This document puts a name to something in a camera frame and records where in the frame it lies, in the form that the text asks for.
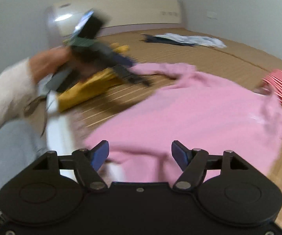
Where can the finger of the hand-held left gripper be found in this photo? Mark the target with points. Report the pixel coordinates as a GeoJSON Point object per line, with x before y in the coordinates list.
{"type": "Point", "coordinates": [121, 58]}
{"type": "Point", "coordinates": [131, 76]}

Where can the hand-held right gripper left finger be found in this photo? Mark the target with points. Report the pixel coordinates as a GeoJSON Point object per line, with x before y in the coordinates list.
{"type": "Point", "coordinates": [99, 155]}

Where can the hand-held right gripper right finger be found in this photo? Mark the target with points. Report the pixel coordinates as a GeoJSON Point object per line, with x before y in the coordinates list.
{"type": "Point", "coordinates": [180, 154]}

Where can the pink shirt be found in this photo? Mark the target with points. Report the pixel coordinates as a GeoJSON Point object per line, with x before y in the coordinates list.
{"type": "Point", "coordinates": [192, 112]}

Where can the person's left hand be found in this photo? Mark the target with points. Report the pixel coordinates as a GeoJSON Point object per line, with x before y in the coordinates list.
{"type": "Point", "coordinates": [47, 63]}

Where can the dark blue garment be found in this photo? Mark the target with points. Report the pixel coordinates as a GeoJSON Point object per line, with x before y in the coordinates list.
{"type": "Point", "coordinates": [155, 39]}

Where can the yellow striped shirt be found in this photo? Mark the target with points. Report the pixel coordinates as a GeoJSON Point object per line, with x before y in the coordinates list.
{"type": "Point", "coordinates": [87, 88]}

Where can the cream bed headboard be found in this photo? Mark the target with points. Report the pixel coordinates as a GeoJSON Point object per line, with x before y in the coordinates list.
{"type": "Point", "coordinates": [131, 9]}

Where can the light blue shirt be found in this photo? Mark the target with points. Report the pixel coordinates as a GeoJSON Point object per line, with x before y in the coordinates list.
{"type": "Point", "coordinates": [194, 40]}

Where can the bamboo bed mat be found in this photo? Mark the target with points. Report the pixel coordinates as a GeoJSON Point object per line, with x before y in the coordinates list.
{"type": "Point", "coordinates": [204, 56]}

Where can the white bed frame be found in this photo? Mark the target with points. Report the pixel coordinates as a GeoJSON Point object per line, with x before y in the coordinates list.
{"type": "Point", "coordinates": [57, 132]}

